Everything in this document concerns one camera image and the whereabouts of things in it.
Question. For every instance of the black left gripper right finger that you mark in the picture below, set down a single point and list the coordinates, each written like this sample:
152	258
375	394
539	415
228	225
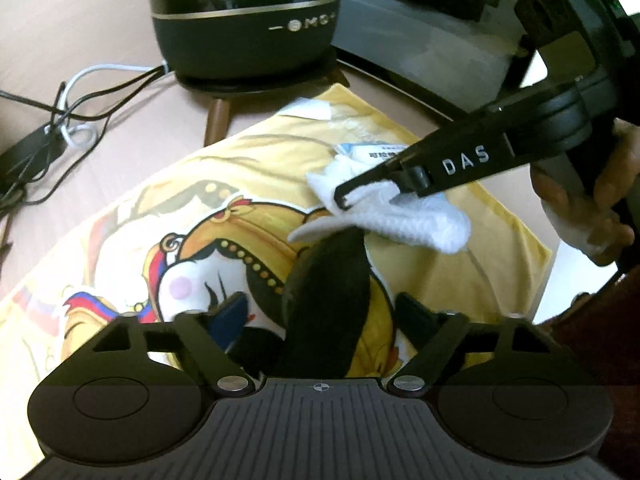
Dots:
436	336

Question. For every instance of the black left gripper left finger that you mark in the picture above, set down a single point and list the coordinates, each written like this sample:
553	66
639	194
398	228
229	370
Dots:
222	325

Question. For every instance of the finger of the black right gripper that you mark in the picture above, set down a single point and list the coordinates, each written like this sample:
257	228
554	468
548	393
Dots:
450	157

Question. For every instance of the white paper towel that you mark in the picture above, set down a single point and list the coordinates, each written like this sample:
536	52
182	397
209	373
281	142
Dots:
380	208

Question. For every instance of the person right hand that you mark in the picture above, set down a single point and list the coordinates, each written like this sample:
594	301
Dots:
588	223

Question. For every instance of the yellow cartoon printed cloth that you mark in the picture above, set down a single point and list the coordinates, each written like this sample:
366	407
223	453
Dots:
218	223

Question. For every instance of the blue wipes packet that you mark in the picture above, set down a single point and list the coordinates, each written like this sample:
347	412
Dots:
369	153

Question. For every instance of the wooden speaker stand leg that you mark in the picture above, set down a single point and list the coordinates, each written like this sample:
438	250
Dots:
217	121

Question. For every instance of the black power adapter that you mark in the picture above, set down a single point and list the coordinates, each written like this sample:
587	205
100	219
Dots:
30	156

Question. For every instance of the black round speaker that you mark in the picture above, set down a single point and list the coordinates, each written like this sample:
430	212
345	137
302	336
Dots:
246	46

